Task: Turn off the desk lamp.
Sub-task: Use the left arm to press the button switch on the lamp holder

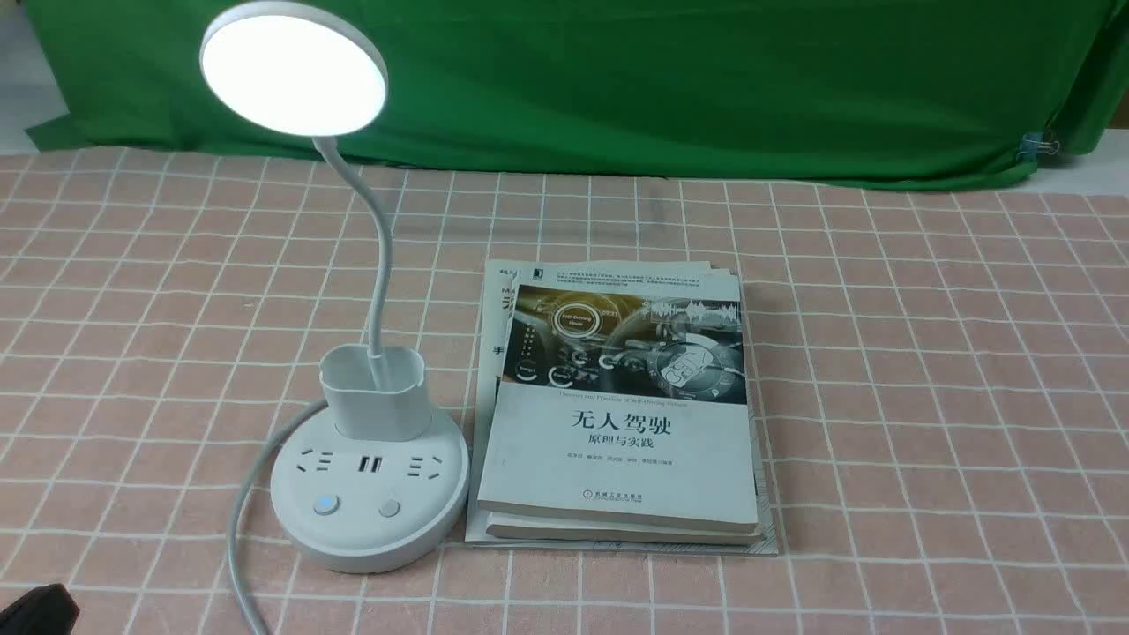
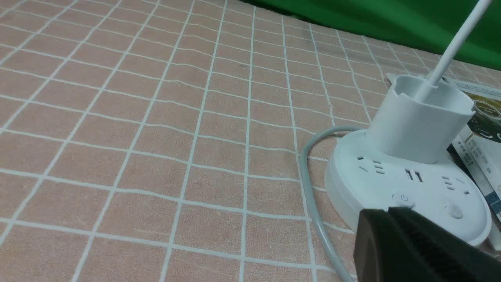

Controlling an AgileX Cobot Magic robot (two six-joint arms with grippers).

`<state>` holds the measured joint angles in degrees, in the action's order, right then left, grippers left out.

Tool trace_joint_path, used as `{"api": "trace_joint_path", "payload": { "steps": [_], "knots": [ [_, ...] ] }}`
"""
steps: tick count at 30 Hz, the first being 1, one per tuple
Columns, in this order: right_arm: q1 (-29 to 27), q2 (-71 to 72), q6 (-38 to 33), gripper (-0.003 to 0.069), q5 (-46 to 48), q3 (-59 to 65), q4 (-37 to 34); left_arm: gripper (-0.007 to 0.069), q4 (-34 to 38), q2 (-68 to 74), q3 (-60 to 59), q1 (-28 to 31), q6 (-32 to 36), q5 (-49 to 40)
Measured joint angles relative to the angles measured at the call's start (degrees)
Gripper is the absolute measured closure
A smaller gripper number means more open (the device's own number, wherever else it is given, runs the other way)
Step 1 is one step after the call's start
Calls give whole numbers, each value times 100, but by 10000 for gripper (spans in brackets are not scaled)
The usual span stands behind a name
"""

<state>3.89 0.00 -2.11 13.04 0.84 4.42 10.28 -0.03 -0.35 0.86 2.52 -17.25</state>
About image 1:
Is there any green backdrop cloth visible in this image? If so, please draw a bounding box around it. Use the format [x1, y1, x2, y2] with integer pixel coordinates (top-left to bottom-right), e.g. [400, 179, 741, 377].
[21, 1, 1126, 191]

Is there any blue binder clip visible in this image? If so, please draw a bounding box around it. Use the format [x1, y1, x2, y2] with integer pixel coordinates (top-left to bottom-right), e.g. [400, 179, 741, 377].
[1016, 131, 1061, 162]

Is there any white desk lamp with sockets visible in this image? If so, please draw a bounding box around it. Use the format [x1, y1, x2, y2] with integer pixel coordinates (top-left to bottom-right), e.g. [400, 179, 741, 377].
[200, 1, 469, 575]

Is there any bottom thin grey book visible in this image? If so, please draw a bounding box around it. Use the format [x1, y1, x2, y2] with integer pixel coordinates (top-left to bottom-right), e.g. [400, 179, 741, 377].
[465, 258, 781, 557]

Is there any top white car-cover book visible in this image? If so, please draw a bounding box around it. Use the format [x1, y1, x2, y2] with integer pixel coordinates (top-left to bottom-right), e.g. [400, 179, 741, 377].
[476, 282, 760, 534]

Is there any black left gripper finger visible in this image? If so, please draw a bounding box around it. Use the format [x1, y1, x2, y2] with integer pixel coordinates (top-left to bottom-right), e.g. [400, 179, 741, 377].
[1, 583, 80, 635]

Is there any white lamp power cable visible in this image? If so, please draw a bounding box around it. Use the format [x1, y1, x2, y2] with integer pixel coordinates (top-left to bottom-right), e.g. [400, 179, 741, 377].
[227, 399, 330, 635]

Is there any middle white book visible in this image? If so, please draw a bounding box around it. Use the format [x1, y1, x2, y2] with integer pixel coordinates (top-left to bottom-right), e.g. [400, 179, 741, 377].
[485, 261, 765, 546]

